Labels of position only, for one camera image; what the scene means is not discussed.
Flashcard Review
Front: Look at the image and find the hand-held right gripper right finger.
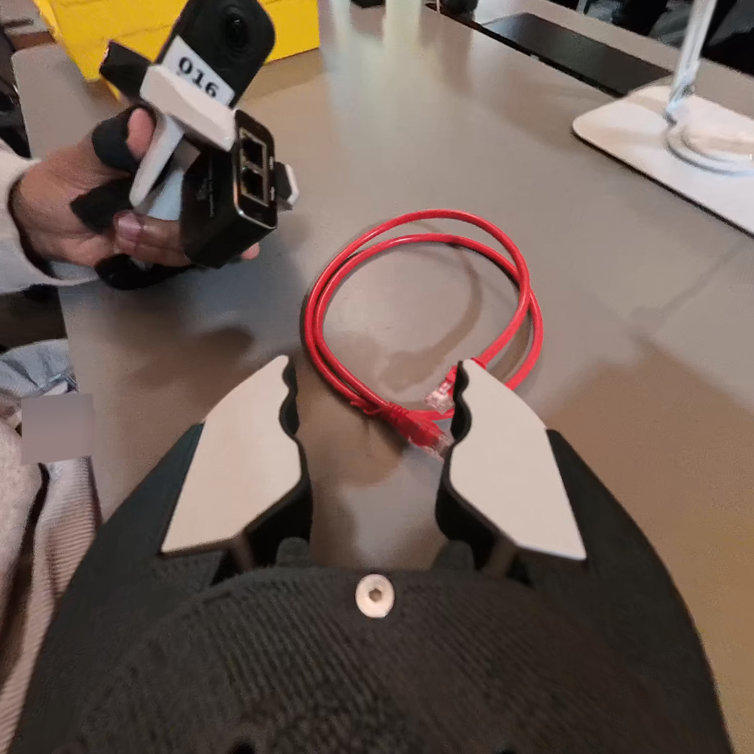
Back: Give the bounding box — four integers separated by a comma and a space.
437, 358, 588, 576

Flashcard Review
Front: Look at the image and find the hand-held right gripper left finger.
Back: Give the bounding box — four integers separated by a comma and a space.
161, 355, 311, 567

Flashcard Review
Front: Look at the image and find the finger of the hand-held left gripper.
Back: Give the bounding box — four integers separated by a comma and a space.
273, 164, 299, 211
140, 65, 238, 152

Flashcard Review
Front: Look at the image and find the black network adapter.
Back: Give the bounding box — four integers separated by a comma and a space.
181, 109, 279, 269

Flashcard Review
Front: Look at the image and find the red ethernet cable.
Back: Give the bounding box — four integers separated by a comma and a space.
303, 209, 544, 457

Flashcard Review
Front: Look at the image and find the yellow storage bin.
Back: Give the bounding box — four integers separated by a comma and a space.
32, 0, 322, 98

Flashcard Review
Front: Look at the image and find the person's left hand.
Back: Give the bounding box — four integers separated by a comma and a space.
9, 109, 261, 272

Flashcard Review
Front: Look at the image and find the person's grey hoodie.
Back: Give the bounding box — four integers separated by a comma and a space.
0, 406, 101, 737

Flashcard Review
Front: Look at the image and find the person's blue jeans leg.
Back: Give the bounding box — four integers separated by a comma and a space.
0, 342, 77, 413

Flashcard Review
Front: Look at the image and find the black desk cable cover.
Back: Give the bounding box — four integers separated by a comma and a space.
471, 12, 672, 98

